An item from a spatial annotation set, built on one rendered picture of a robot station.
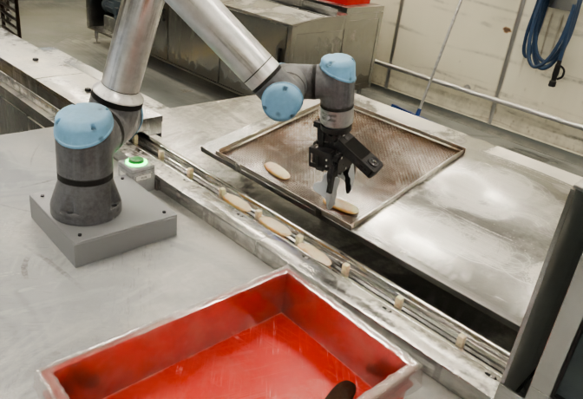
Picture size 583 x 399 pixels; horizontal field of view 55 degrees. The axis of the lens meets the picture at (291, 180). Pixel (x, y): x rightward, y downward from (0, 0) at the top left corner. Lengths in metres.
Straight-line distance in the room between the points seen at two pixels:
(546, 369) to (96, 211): 0.91
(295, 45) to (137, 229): 2.99
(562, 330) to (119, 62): 0.99
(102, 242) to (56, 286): 0.13
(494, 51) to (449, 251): 3.86
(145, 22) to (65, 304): 0.59
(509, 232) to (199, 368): 0.76
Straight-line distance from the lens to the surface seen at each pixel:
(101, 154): 1.24
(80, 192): 1.27
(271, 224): 1.35
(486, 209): 1.45
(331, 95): 1.22
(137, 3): 1.26
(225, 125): 2.03
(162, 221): 1.32
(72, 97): 1.95
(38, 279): 1.25
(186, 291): 1.19
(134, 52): 1.29
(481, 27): 5.10
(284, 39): 4.13
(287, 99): 1.07
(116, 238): 1.28
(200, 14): 1.09
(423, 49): 5.38
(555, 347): 0.77
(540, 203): 1.52
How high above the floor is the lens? 1.54
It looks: 26 degrees down
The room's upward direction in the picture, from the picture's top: 7 degrees clockwise
